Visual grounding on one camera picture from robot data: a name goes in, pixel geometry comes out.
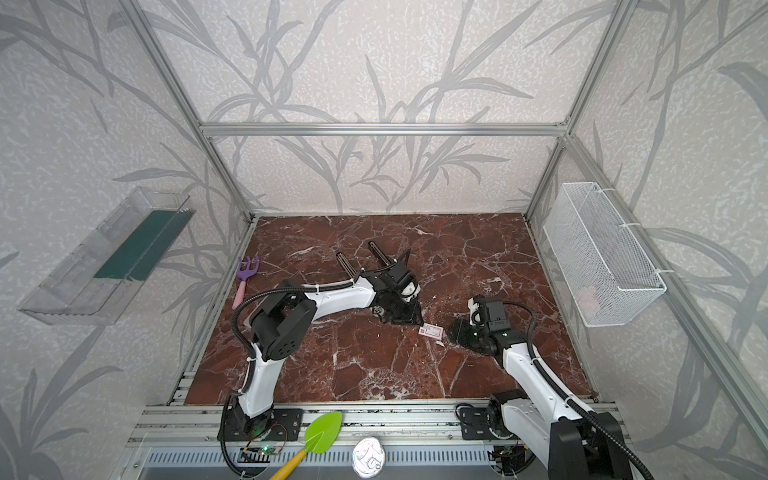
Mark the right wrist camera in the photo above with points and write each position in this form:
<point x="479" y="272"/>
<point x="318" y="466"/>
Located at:
<point x="487" y="314"/>

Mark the crumpled white paper cup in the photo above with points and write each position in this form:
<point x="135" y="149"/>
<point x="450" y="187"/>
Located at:
<point x="368" y="458"/>

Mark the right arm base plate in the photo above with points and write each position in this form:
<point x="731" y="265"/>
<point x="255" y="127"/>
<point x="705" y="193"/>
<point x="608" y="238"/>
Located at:
<point x="473" y="422"/>

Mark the green plastic toy shovel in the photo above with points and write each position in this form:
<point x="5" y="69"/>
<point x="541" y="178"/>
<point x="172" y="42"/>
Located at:
<point x="320" y="435"/>

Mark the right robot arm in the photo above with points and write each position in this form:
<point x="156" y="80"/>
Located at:
<point x="569" y="438"/>

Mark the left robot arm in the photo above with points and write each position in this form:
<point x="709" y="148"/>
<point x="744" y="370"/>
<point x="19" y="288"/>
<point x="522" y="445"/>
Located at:
<point x="272" y="325"/>

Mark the purple pink toy rake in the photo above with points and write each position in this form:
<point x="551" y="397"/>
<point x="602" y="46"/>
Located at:
<point x="248" y="267"/>

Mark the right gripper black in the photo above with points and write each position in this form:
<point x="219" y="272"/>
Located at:
<point x="466" y="335"/>

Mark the aluminium front rail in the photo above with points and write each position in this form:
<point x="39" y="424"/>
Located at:
<point x="408" y="422"/>

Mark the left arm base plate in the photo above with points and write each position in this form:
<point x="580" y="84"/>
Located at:
<point x="276" y="424"/>

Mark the white red staple box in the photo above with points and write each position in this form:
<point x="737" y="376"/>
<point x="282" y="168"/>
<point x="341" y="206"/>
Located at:
<point x="431" y="331"/>

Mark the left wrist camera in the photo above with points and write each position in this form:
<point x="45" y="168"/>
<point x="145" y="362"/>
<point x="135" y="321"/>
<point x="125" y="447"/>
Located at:
<point x="406" y="290"/>

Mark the beige stapler black cap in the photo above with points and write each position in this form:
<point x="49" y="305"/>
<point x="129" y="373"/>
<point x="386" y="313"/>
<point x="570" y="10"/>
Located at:
<point x="350" y="271"/>

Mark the white wire mesh basket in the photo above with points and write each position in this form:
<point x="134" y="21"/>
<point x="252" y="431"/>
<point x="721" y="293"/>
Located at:
<point x="609" y="275"/>

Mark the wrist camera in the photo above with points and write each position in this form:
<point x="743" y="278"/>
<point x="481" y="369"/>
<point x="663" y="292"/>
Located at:
<point x="487" y="314"/>
<point x="406" y="290"/>

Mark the clear plastic wall tray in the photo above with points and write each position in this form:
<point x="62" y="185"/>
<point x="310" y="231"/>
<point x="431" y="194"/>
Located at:
<point x="96" y="282"/>

